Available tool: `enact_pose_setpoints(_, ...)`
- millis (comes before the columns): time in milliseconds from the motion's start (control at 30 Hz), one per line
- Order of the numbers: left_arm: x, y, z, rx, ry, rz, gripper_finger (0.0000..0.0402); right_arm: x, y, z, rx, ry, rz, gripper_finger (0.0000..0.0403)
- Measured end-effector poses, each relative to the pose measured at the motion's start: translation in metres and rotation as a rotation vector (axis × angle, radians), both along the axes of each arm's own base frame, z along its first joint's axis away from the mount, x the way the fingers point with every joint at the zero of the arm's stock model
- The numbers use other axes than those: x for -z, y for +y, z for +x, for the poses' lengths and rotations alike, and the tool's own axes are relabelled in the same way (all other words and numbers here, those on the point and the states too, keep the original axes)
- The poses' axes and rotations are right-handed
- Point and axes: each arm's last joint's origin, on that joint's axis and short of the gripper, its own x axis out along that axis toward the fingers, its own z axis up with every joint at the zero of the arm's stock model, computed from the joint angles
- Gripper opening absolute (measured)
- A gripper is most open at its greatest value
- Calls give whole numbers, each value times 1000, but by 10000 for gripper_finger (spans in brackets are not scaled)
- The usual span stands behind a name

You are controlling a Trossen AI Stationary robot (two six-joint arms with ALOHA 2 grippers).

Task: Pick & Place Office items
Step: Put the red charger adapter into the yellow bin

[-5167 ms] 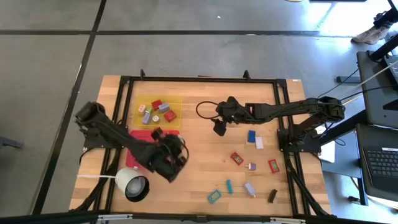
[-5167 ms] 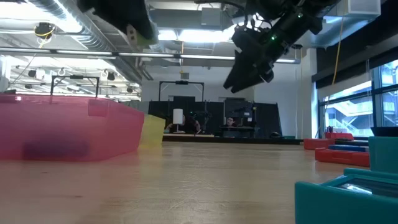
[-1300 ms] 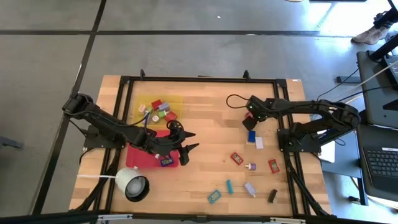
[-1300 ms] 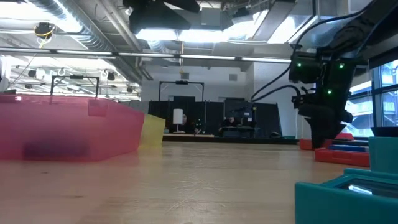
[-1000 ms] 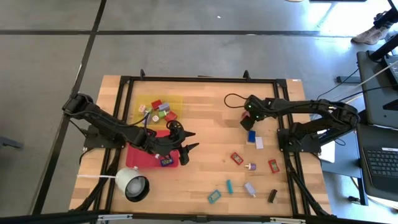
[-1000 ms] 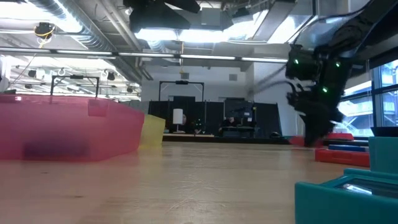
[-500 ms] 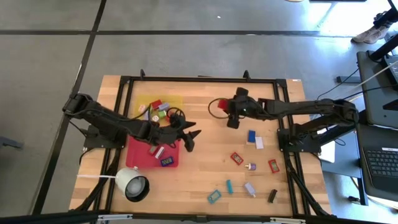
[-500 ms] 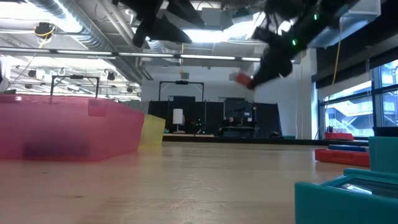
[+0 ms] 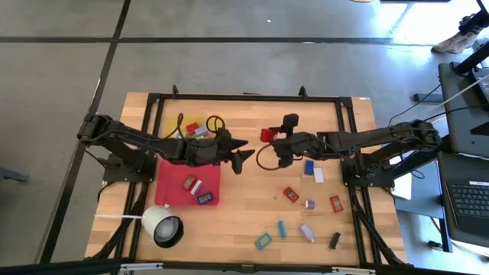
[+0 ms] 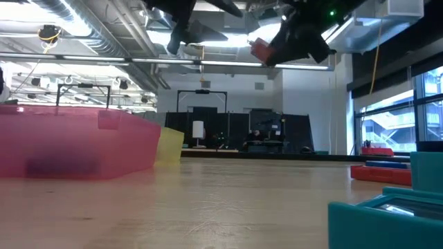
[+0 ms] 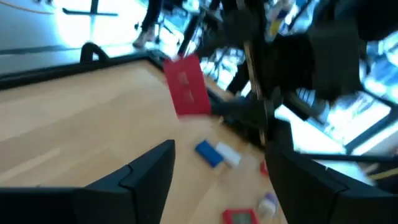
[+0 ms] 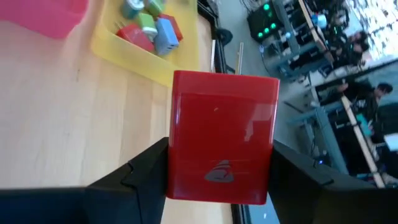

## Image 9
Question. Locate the grey blue charger block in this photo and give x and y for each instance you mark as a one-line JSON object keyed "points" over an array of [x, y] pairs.
{"points": [[306, 232]]}

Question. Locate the person's foot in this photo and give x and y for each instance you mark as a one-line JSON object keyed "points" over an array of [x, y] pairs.
{"points": [[454, 43]]}

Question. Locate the red translucent plastic tray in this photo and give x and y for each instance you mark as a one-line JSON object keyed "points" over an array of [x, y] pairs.
{"points": [[168, 191]]}

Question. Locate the teal digital clock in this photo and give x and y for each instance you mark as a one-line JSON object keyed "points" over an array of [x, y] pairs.
{"points": [[282, 229], [263, 241]]}

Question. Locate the blue rectangular box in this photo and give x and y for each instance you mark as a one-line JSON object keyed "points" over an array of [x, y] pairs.
{"points": [[309, 167]]}

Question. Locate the white digital clock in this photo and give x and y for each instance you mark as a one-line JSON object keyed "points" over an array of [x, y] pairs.
{"points": [[196, 187]]}

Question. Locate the black desk stand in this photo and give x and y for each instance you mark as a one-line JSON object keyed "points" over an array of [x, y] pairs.
{"points": [[471, 57]]}

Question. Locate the red charger block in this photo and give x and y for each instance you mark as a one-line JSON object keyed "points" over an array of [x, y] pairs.
{"points": [[192, 128], [266, 134]]}

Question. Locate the yellow translucent plastic tray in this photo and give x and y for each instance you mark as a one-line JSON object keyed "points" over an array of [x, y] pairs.
{"points": [[172, 124]]}

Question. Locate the blue digital clock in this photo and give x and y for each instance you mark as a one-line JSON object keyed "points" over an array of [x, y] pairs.
{"points": [[205, 198]]}

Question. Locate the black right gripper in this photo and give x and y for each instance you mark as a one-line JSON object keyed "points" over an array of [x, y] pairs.
{"points": [[302, 147]]}

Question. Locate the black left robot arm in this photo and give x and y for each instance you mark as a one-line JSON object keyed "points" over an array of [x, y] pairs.
{"points": [[130, 135]]}

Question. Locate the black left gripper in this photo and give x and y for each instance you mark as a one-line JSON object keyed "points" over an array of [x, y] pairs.
{"points": [[208, 153]]}

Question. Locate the person's leg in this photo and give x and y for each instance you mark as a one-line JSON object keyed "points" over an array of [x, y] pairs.
{"points": [[475, 21]]}

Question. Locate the black aluminium table frame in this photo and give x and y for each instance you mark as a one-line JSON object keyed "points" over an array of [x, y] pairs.
{"points": [[248, 98]]}

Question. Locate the black desk foot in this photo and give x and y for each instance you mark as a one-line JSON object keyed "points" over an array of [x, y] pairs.
{"points": [[428, 97]]}

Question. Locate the black rectangular block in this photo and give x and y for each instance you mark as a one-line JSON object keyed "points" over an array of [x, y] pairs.
{"points": [[335, 240]]}

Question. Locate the grey desk surface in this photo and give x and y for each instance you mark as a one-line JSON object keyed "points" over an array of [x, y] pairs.
{"points": [[462, 114]]}

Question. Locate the grey laptop with keyboard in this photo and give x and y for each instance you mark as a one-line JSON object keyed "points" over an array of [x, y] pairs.
{"points": [[470, 198]]}

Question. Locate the white paper sheet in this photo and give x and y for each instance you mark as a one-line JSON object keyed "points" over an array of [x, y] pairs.
{"points": [[403, 187]]}

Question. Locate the lavender charger block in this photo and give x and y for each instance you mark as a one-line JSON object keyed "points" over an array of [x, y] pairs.
{"points": [[201, 131]]}

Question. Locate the black desk leg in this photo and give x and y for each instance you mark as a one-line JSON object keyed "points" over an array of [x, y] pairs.
{"points": [[424, 160]]}

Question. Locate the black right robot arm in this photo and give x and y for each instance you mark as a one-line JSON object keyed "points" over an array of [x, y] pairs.
{"points": [[382, 135]]}

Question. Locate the white spotlight lamp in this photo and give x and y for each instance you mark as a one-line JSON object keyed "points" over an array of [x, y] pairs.
{"points": [[153, 220]]}

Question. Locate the purple charger block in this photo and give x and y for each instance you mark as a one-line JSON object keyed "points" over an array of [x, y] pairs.
{"points": [[309, 204]]}

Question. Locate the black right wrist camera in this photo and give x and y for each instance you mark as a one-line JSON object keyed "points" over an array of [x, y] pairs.
{"points": [[290, 121]]}

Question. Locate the white rectangular box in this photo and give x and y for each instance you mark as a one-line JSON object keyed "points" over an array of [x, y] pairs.
{"points": [[318, 175]]}

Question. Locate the grey floor object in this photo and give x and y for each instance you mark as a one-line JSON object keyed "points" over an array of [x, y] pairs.
{"points": [[11, 175]]}

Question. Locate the black overhead crossbar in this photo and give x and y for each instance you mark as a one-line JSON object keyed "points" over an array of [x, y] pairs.
{"points": [[57, 267]]}

